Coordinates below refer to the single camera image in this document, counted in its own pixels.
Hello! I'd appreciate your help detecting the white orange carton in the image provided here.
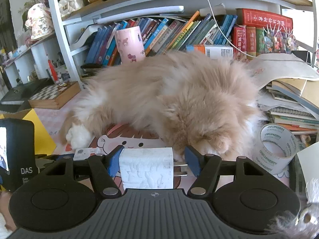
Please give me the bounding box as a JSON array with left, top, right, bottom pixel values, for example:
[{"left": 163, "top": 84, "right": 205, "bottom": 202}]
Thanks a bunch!
[{"left": 186, "top": 44, "right": 233, "bottom": 60}]

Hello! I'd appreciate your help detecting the white quilted pearl handbag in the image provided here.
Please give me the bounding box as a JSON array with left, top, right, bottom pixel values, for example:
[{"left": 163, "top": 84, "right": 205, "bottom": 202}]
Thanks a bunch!
[{"left": 58, "top": 0, "right": 84, "bottom": 18}]

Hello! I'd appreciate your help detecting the grey fluffy charm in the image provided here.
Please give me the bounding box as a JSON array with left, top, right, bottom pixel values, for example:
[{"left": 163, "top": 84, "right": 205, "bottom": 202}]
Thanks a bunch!
[{"left": 268, "top": 180, "right": 319, "bottom": 239}]

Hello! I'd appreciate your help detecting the pink cartoon cup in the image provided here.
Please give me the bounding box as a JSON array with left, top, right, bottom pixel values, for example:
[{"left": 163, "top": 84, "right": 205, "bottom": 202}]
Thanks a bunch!
[{"left": 114, "top": 26, "right": 146, "bottom": 65}]

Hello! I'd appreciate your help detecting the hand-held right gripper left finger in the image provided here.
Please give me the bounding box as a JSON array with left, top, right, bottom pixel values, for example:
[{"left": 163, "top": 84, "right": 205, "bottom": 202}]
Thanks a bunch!
[{"left": 37, "top": 145, "right": 124, "bottom": 198}]

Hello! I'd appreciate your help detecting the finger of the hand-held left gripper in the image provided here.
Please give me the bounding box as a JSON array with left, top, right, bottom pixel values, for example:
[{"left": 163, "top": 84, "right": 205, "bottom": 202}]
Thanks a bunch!
[{"left": 35, "top": 154, "right": 75, "bottom": 172}]

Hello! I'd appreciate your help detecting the white plug charger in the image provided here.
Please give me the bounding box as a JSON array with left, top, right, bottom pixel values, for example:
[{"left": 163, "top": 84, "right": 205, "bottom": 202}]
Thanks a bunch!
[{"left": 119, "top": 147, "right": 188, "bottom": 190}]

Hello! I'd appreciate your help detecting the clear printed tape roll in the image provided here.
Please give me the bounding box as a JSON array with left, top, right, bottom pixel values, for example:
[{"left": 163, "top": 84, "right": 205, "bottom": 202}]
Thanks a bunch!
[{"left": 252, "top": 124, "right": 298, "bottom": 175}]

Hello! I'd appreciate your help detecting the wooden chessboard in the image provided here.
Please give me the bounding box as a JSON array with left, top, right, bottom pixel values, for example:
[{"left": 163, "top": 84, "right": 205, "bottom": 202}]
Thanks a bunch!
[{"left": 28, "top": 81, "right": 81, "bottom": 110}]

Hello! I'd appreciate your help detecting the floral fabric doll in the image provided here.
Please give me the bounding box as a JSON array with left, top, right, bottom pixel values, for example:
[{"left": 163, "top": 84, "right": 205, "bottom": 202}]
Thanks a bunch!
[{"left": 25, "top": 3, "right": 54, "bottom": 41}]

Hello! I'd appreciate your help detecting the yellow cardboard box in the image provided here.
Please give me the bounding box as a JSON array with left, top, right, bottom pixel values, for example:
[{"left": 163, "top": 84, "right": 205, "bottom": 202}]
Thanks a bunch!
[{"left": 0, "top": 108, "right": 57, "bottom": 155}]

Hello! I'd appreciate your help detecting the row of colourful books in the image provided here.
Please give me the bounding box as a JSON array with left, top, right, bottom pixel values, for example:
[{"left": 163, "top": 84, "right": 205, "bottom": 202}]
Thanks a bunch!
[{"left": 85, "top": 11, "right": 266, "bottom": 66}]

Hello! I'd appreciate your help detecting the white cable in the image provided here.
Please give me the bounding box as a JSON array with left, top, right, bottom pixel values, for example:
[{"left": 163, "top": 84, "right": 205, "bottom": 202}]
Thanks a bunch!
[{"left": 193, "top": 0, "right": 255, "bottom": 58}]

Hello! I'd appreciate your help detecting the bunch of colourful charms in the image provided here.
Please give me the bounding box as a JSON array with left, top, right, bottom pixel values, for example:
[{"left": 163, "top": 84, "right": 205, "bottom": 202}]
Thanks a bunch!
[{"left": 263, "top": 28, "right": 298, "bottom": 54}]

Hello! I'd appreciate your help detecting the white side shelf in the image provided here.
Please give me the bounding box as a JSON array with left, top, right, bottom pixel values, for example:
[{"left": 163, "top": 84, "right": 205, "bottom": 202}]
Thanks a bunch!
[{"left": 4, "top": 33, "right": 65, "bottom": 87}]

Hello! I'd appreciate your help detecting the white printed sheet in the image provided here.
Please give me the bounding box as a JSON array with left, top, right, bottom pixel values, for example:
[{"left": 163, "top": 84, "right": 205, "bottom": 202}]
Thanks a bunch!
[{"left": 247, "top": 53, "right": 319, "bottom": 87}]

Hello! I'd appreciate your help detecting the black electronic keyboard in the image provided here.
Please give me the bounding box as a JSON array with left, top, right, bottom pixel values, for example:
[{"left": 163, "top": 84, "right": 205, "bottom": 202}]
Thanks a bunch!
[{"left": 0, "top": 78, "right": 54, "bottom": 112}]

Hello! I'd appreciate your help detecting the thick red book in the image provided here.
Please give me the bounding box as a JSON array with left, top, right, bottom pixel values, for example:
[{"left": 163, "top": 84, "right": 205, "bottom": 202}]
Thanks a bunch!
[{"left": 236, "top": 8, "right": 293, "bottom": 29}]

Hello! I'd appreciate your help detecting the stack of notebooks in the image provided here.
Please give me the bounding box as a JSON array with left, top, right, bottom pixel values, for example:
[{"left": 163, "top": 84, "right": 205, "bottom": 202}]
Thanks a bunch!
[{"left": 257, "top": 78, "right": 319, "bottom": 145}]

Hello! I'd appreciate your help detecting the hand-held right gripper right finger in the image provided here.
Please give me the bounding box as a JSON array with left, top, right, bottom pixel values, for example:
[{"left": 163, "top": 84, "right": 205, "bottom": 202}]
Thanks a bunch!
[{"left": 184, "top": 145, "right": 272, "bottom": 198}]

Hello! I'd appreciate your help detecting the fluffy cream ginger cat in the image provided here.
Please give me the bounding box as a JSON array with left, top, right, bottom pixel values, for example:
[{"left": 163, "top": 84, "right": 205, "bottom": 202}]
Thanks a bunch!
[{"left": 60, "top": 51, "right": 267, "bottom": 156}]

